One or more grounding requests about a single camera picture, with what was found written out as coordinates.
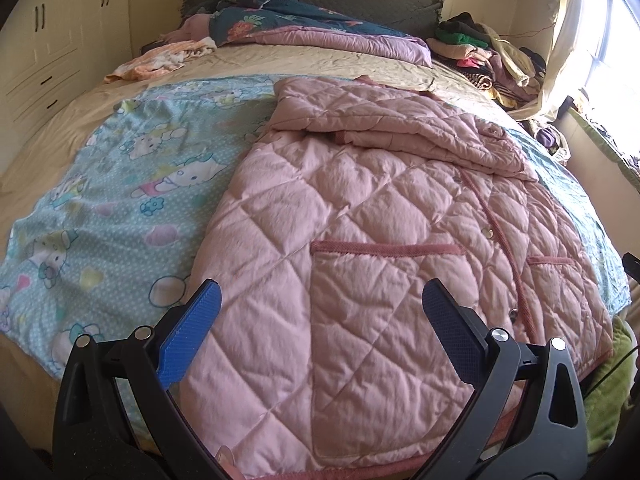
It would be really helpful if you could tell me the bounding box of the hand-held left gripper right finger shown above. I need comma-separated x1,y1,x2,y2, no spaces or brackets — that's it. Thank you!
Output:
410,278,590,480

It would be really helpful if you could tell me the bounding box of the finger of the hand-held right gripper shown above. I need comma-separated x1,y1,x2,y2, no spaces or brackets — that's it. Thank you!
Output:
623,252,640,322

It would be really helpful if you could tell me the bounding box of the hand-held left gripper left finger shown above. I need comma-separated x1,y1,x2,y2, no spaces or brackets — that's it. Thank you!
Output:
52,278,246,480

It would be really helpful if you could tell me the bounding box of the pink quilted jacket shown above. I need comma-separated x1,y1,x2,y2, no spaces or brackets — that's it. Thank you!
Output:
177,75,617,479

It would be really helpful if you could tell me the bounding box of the purple and beige clothes heap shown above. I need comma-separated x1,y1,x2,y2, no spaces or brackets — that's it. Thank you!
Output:
517,116,574,165

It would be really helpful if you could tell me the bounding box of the pile of mixed clothes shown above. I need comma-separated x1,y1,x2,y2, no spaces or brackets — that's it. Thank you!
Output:
426,12,551,111

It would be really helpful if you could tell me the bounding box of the green windowsill cushion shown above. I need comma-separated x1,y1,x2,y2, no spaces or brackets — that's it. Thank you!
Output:
569,104,640,187

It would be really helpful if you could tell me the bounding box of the green towel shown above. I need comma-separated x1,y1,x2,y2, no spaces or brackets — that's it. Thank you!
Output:
581,310,640,457

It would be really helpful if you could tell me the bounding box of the blue cartoon printed blanket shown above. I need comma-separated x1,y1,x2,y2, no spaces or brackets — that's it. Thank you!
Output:
0,74,633,397

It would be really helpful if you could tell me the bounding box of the cream curtain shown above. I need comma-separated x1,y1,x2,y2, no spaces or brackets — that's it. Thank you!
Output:
520,0,617,122

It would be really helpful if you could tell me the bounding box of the window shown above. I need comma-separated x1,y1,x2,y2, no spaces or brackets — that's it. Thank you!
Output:
575,0,640,132

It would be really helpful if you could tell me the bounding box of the cream floral cloth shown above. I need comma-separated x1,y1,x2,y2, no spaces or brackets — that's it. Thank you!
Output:
103,38,218,84

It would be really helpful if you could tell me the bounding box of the bed with beige sheet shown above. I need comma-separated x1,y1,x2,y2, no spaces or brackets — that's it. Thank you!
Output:
0,35,640,461

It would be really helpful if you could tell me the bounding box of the pink cloth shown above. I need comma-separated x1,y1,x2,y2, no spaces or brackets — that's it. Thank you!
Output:
162,12,217,44

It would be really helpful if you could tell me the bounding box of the dark floral quilt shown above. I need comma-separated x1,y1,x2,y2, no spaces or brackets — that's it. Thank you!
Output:
208,0,434,67

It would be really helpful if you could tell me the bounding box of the cream wardrobe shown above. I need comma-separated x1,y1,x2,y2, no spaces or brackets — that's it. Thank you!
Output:
0,0,134,128

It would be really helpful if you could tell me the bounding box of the black cable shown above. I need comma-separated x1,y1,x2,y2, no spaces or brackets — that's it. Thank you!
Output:
587,344,640,397

